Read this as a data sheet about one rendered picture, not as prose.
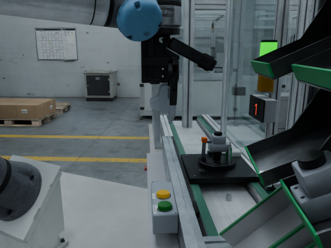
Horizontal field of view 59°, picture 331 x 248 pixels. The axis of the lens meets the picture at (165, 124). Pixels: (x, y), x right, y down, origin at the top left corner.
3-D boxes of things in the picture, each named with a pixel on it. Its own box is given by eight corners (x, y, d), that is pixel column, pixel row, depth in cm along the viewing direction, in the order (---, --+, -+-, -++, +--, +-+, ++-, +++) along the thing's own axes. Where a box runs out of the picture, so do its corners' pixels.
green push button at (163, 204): (157, 214, 80) (157, 207, 80) (157, 206, 84) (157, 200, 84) (172, 213, 81) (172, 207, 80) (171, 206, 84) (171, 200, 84)
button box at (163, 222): (152, 234, 80) (152, 214, 79) (150, 197, 100) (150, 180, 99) (178, 233, 81) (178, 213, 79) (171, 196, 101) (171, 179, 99)
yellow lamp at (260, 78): (260, 91, 92) (261, 76, 90) (254, 89, 96) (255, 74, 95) (276, 91, 92) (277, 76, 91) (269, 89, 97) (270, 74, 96)
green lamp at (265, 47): (263, 58, 89) (264, 42, 88) (256, 58, 94) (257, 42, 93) (279, 58, 89) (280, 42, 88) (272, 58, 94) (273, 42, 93)
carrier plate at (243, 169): (189, 184, 99) (189, 177, 99) (181, 158, 122) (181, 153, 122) (259, 181, 101) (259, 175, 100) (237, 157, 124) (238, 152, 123)
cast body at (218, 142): (210, 152, 107) (210, 134, 106) (207, 148, 112) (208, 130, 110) (232, 152, 108) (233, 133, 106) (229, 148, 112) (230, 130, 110)
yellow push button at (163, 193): (156, 201, 87) (156, 195, 87) (156, 195, 91) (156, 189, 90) (170, 201, 87) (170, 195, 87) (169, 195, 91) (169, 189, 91)
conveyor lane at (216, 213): (208, 271, 72) (209, 235, 70) (174, 154, 154) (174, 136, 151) (319, 265, 74) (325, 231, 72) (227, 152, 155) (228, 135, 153)
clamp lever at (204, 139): (201, 157, 109) (202, 138, 107) (200, 156, 111) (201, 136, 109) (210, 158, 109) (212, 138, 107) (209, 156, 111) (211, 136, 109)
